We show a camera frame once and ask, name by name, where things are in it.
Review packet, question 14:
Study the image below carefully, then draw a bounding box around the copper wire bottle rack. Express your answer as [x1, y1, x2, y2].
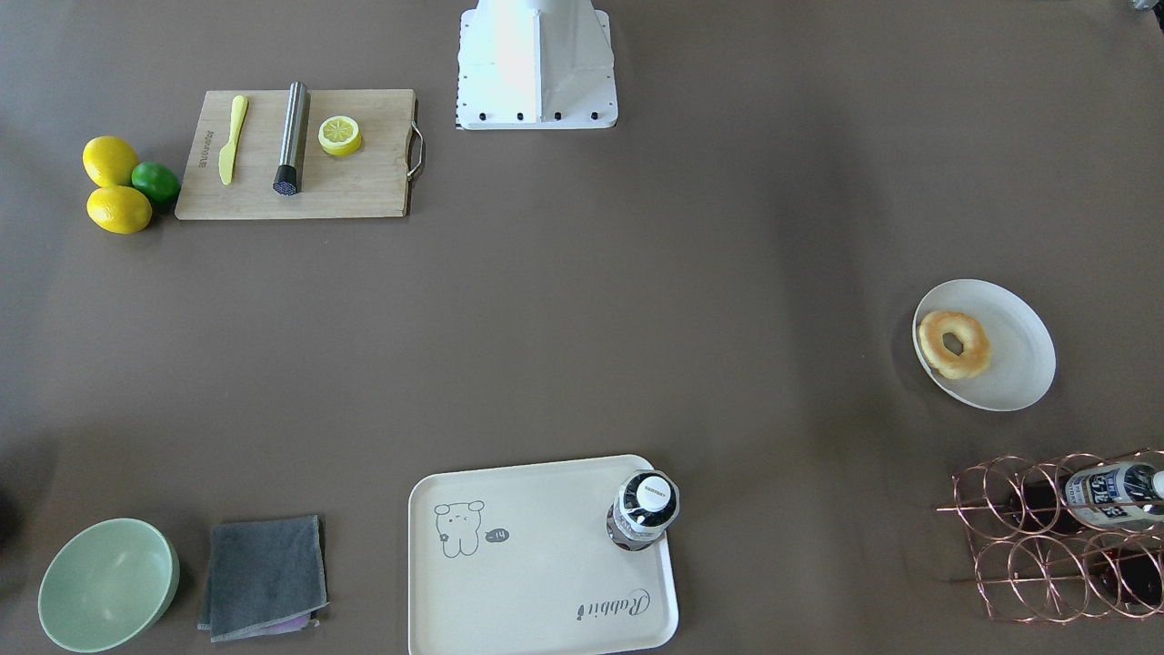
[949, 448, 1161, 622]

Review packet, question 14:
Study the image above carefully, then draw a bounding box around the green lime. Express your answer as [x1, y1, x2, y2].
[130, 161, 180, 205]

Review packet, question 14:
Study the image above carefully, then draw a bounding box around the grey folded cloth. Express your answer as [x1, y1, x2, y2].
[198, 515, 329, 642]

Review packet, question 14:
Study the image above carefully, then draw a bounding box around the yellow lemon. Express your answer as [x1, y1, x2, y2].
[81, 136, 140, 187]
[86, 186, 154, 235]

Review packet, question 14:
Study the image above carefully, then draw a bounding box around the lower yellow lemon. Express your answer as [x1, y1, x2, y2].
[86, 186, 154, 235]

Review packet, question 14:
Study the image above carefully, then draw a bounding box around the cream rabbit tray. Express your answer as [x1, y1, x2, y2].
[409, 453, 680, 654]

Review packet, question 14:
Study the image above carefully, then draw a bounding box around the glazed donut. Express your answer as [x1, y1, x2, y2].
[916, 309, 993, 378]

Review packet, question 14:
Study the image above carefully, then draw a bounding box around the green ceramic bowl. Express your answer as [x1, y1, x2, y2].
[37, 518, 180, 652]

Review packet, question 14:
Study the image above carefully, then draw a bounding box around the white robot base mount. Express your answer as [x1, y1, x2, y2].
[455, 1, 619, 130]

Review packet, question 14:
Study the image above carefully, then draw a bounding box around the half lemon slice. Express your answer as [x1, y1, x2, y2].
[317, 115, 363, 157]

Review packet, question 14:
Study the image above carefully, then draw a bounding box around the tea bottle in rack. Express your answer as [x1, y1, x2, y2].
[1009, 461, 1164, 536]

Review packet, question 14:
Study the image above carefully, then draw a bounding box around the wooden cutting board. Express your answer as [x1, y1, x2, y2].
[175, 88, 416, 221]

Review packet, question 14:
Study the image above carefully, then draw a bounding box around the white round plate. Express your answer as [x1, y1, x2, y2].
[913, 278, 1057, 413]

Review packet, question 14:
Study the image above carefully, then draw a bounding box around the upper yellow lemon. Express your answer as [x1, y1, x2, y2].
[81, 136, 140, 187]

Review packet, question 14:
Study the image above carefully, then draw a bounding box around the yellow plastic knife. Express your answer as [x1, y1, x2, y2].
[217, 95, 249, 186]

